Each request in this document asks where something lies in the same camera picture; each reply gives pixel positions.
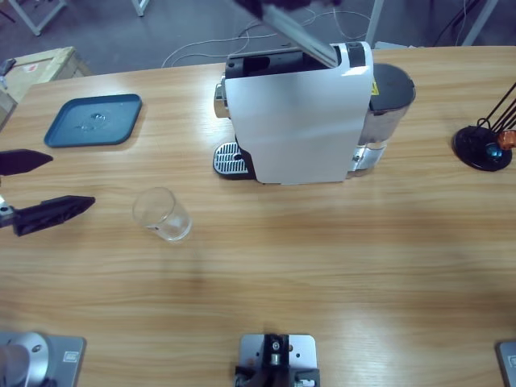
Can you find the black drip tray silver grid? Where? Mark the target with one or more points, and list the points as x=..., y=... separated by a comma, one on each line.
x=230, y=161

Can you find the black capsule holder with rods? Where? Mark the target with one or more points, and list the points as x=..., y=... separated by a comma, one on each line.
x=469, y=149

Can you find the small black tool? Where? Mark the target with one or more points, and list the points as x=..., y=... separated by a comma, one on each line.
x=8, y=65

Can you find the clear drinking glass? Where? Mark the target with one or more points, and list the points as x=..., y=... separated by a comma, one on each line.
x=161, y=213

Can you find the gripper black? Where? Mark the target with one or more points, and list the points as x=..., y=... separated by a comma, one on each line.
x=5, y=211

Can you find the blue plastic tray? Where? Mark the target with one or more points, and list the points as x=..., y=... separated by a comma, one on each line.
x=113, y=113

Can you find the light wooden crate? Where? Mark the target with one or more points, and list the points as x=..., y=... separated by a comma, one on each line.
x=48, y=68

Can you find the blue coffee capsule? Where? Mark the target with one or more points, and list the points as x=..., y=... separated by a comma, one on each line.
x=492, y=152

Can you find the white metal frame leg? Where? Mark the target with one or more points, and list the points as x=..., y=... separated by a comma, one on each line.
x=140, y=6
x=479, y=20
x=374, y=20

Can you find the orange coffee capsule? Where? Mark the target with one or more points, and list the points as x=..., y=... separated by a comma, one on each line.
x=507, y=139

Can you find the clear water tank black lid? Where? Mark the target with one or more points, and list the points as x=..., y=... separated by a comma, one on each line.
x=391, y=84

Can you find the white metal table frame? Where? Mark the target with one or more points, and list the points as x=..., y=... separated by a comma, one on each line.
x=36, y=16

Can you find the silver coffee machine lever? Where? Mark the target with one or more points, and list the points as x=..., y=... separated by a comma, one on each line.
x=298, y=34

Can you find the white capsule coffee machine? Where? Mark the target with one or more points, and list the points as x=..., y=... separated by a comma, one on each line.
x=298, y=121

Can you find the grey mount plate dark post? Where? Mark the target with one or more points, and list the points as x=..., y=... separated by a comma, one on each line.
x=302, y=350

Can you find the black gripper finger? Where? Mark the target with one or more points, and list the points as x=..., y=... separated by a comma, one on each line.
x=298, y=2
x=252, y=5

